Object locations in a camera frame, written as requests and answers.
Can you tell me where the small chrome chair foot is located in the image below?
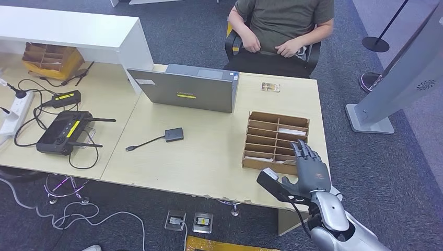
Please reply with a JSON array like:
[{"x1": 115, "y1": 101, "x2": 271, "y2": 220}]
[{"x1": 215, "y1": 199, "x2": 243, "y2": 218}]

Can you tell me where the white desk shelf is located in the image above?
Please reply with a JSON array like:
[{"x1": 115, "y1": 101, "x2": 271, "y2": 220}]
[{"x1": 0, "y1": 5, "x2": 155, "y2": 96}]

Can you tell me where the yellow floor sheet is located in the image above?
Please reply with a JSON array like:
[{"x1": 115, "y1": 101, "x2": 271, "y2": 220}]
[{"x1": 185, "y1": 236, "x2": 279, "y2": 251}]

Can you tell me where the chrome stanchion base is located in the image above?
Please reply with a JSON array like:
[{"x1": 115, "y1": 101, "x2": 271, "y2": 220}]
[{"x1": 358, "y1": 72, "x2": 382, "y2": 94}]

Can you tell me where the black plug with thick cable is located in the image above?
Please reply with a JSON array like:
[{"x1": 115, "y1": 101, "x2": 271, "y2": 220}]
[{"x1": 5, "y1": 78, "x2": 82, "y2": 147}]

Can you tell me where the beige desk side panel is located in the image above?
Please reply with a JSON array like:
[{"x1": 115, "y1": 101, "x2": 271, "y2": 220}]
[{"x1": 277, "y1": 209, "x2": 312, "y2": 237}]

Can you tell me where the grey kiosk stand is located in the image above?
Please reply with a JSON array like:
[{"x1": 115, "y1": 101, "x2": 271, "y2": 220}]
[{"x1": 345, "y1": 0, "x2": 443, "y2": 135}]

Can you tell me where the black remote controller with antennas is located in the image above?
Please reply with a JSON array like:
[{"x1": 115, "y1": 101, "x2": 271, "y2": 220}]
[{"x1": 36, "y1": 110, "x2": 117, "y2": 156}]

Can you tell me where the grey white card reader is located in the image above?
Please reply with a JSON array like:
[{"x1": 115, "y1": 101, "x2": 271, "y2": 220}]
[{"x1": 328, "y1": 185, "x2": 344, "y2": 202}]

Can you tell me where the white furniture base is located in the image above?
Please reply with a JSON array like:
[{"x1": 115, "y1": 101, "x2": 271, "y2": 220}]
[{"x1": 110, "y1": 0, "x2": 186, "y2": 8}]

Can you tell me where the wooden slotted card organizer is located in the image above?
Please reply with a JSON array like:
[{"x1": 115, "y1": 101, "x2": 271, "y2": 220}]
[{"x1": 241, "y1": 111, "x2": 310, "y2": 176}]

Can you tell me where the person's right hand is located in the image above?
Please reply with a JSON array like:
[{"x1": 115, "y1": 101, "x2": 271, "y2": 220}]
[{"x1": 241, "y1": 32, "x2": 262, "y2": 54}]

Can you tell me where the large chrome chair base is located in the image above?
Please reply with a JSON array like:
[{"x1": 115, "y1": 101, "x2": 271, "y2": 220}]
[{"x1": 44, "y1": 174, "x2": 91, "y2": 205}]

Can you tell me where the black power brick yellow label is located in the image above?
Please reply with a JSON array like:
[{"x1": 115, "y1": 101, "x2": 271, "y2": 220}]
[{"x1": 42, "y1": 90, "x2": 82, "y2": 109}]

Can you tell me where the person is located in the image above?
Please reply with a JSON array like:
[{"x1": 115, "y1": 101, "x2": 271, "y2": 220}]
[{"x1": 223, "y1": 0, "x2": 335, "y2": 79}]

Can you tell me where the white power strip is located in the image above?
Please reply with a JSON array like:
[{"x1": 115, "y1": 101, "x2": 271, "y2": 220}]
[{"x1": 0, "y1": 91, "x2": 36, "y2": 136}]

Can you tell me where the white floor cable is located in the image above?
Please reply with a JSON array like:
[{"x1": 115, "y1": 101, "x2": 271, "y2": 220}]
[{"x1": 0, "y1": 176, "x2": 146, "y2": 251}]

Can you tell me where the floor outlet with white plug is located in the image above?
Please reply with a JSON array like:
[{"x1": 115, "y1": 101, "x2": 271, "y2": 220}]
[{"x1": 164, "y1": 210, "x2": 187, "y2": 232}]

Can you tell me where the thin black cable loop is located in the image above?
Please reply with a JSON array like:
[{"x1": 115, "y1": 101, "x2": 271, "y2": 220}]
[{"x1": 68, "y1": 127, "x2": 100, "y2": 170}]

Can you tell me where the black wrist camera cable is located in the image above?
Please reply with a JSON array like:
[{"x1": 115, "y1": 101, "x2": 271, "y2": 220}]
[{"x1": 287, "y1": 199, "x2": 314, "y2": 239}]

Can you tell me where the person's left hand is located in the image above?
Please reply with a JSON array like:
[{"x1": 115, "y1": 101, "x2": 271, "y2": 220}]
[{"x1": 275, "y1": 37, "x2": 305, "y2": 59}]

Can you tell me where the floor outlet with yellow label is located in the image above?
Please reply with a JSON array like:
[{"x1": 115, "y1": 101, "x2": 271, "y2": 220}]
[{"x1": 192, "y1": 212, "x2": 214, "y2": 234}]

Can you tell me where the black stanchion post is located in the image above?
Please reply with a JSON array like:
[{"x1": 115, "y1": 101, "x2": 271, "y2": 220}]
[{"x1": 361, "y1": 0, "x2": 411, "y2": 54}]

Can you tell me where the grey laptop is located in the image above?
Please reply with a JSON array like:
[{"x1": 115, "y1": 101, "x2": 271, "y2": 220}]
[{"x1": 127, "y1": 63, "x2": 240, "y2": 114}]

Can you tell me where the wooden organizer in yellow box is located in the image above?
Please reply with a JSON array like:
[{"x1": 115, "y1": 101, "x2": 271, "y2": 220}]
[{"x1": 22, "y1": 42, "x2": 86, "y2": 81}]

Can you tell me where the small black tripod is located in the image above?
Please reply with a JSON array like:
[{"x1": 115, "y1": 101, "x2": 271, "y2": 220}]
[{"x1": 40, "y1": 61, "x2": 95, "y2": 87}]

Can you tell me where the black USB adapter with cable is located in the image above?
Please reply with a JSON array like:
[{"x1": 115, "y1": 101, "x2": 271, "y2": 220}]
[{"x1": 125, "y1": 127, "x2": 184, "y2": 152}]

